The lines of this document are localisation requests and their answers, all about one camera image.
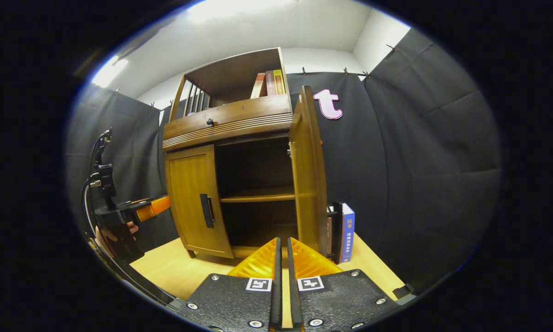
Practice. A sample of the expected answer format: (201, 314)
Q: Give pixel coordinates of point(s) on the wooden cabinet drawer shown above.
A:
(239, 115)

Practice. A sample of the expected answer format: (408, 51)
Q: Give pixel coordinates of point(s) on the wooden shoe cabinet door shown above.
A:
(189, 193)
(308, 184)

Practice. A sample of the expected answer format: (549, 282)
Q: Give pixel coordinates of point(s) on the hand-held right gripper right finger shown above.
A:
(291, 286)

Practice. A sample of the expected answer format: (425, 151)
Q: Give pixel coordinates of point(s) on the black book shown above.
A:
(337, 230)

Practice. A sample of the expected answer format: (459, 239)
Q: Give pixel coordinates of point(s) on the yellow book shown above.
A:
(279, 82)

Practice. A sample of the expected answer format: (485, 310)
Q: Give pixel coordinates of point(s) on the small ceiling light panel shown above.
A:
(109, 71)

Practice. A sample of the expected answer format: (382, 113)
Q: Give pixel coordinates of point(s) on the brown book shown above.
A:
(269, 83)

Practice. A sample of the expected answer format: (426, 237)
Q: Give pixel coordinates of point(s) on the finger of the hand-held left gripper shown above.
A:
(154, 208)

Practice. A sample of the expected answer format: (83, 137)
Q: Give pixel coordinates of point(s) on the black backdrop cloth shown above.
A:
(419, 161)

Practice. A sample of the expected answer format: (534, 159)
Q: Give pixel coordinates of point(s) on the wooden double-door shoe cabinet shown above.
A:
(232, 76)

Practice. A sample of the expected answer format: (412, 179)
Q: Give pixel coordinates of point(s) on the cream and red book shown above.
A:
(259, 85)

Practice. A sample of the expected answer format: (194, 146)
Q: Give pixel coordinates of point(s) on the blue book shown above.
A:
(348, 235)

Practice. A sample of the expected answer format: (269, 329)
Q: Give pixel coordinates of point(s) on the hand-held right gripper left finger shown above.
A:
(277, 286)

